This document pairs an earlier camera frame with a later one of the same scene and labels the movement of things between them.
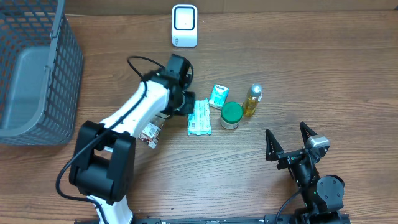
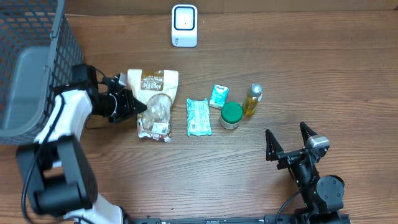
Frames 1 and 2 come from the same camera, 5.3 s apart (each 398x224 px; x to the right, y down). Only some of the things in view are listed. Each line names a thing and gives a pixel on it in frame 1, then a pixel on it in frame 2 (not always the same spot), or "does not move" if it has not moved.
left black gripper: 189,106 to 129,101
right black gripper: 274,150 does not move
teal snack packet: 199,122 does not move
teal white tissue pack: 219,96 does not move
